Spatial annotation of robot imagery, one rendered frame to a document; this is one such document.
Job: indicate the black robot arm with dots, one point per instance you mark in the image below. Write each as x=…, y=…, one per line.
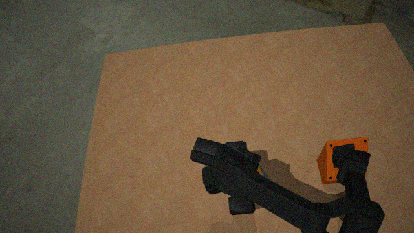
x=234, y=172

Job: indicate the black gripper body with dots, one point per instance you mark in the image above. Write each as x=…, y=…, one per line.
x=240, y=205

